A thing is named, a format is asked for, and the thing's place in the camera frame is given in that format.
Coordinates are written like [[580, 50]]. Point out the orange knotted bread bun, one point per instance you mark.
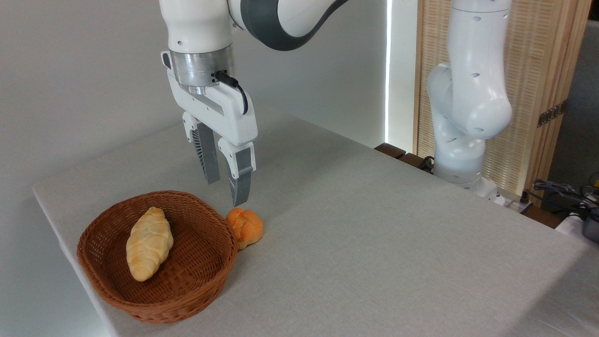
[[248, 228]]

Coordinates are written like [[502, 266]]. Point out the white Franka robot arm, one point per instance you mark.
[[472, 93]]

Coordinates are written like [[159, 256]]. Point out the wooden slatted folding screen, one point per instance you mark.
[[533, 70]]

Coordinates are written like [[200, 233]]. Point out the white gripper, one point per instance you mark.
[[224, 112]]

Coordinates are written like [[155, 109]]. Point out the pale croissant bread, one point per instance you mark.
[[149, 245]]

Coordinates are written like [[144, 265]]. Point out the brown wicker basket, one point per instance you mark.
[[196, 276]]

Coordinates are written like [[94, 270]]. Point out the white power strip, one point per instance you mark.
[[510, 202]]

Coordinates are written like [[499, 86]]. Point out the dark metal screen hinge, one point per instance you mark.
[[552, 113]]

